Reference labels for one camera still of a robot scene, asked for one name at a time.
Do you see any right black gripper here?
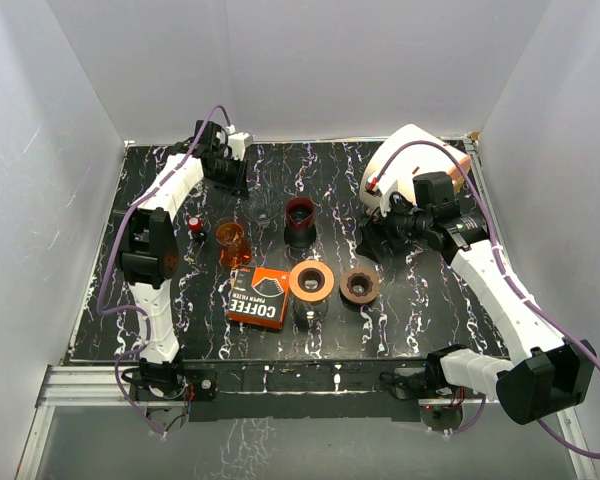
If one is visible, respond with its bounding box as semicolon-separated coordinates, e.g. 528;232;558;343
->
356;189;432;262

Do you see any clear glass dripper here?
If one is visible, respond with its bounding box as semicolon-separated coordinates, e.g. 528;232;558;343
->
242;186;281;229

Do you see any orange coffee filter box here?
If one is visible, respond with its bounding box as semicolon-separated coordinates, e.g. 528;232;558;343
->
227;266;290;331

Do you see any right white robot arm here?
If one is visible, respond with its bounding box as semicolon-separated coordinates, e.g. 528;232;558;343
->
359;171;595;425

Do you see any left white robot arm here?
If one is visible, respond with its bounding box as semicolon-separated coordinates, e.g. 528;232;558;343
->
115;120;253;399

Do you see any red black dripper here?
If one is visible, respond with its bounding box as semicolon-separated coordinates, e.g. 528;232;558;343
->
284;197;317;249

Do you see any white orange coffee grinder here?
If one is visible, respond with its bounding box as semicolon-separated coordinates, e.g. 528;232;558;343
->
359;124;471;216

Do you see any red white small bottle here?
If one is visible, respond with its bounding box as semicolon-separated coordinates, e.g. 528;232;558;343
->
187;216;206;243

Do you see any orange glass carafe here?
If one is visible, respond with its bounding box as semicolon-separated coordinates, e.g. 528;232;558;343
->
216;221;252;269

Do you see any clear glass server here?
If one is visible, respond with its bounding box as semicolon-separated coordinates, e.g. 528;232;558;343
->
292;297;329;330

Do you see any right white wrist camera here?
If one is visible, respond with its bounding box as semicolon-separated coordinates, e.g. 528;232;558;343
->
360;174;399;212

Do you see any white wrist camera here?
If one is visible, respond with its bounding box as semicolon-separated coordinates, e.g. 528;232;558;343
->
360;174;399;212
226;125;253;161

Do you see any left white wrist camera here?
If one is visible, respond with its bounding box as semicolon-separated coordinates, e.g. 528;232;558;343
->
226;125;253;161

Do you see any dark brown wooden ring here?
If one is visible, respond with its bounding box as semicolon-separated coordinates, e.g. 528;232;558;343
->
339;268;381;306

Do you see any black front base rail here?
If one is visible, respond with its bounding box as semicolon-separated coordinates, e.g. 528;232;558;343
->
129;357;486;424

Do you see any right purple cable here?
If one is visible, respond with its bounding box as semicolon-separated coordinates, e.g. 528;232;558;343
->
367;139;600;459

